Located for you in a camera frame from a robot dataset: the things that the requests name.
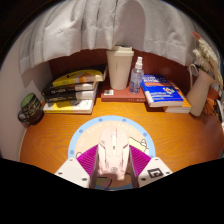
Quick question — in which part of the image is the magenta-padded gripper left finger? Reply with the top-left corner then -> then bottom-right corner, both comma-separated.
54,144 -> 100,189

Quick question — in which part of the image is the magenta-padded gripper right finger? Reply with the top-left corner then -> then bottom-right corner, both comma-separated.
128,144 -> 173,188

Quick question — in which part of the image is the pink computer mouse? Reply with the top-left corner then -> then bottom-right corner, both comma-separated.
96,126 -> 130,181

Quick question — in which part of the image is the round blue-rimmed mouse pad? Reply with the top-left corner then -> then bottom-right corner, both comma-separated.
67,115 -> 157,191

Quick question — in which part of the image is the orange book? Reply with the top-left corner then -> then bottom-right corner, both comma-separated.
163,79 -> 193,114

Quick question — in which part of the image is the green mug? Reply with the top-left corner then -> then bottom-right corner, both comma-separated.
17,92 -> 45,126

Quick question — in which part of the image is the red-brown book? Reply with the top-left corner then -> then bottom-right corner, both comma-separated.
100,81 -> 147,103

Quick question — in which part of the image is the blue book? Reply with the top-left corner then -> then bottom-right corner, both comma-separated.
139,73 -> 185,108

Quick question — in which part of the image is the cream ceramic vase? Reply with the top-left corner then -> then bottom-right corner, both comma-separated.
185,63 -> 214,118

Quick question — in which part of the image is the clear spray bottle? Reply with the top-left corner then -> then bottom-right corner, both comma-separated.
129,56 -> 145,95

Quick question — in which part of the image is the yellow and black book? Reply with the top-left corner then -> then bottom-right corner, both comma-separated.
51,64 -> 108,88

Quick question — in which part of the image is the white lidded tumbler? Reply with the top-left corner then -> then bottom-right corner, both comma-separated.
106,45 -> 135,91

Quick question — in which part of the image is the white flower bunch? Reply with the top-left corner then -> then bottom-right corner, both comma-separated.
191,31 -> 224,91

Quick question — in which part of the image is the white curtain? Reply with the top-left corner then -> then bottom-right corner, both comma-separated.
18,0 -> 206,75

